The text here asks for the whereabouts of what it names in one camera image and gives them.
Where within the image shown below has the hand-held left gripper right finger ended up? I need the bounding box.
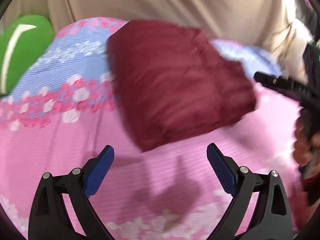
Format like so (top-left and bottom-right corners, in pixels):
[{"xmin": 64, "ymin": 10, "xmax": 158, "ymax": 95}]
[{"xmin": 206, "ymin": 143, "xmax": 293, "ymax": 240}]

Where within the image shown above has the maroon garment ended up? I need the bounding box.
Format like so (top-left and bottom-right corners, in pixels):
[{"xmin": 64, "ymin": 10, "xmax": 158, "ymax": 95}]
[{"xmin": 106, "ymin": 19, "xmax": 258, "ymax": 153}]

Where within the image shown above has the pink and blue floral bedsheet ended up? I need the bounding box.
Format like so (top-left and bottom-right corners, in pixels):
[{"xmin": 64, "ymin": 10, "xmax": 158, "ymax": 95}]
[{"xmin": 0, "ymin": 17, "xmax": 308, "ymax": 240}]

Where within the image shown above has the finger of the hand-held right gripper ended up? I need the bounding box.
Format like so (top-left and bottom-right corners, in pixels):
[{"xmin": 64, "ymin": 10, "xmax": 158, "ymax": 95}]
[{"xmin": 254, "ymin": 72, "xmax": 313, "ymax": 101}]

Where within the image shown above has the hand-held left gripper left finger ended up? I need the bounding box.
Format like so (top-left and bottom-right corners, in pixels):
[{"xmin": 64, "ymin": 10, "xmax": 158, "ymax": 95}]
[{"xmin": 28, "ymin": 145, "xmax": 115, "ymax": 240}]

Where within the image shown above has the person's right hand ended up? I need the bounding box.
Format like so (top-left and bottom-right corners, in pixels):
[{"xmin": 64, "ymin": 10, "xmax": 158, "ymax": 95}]
[{"xmin": 293, "ymin": 118, "xmax": 320, "ymax": 167}]

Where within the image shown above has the green plush pillow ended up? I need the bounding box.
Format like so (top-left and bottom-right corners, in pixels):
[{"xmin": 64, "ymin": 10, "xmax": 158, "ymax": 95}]
[{"xmin": 0, "ymin": 14, "xmax": 55, "ymax": 95}]

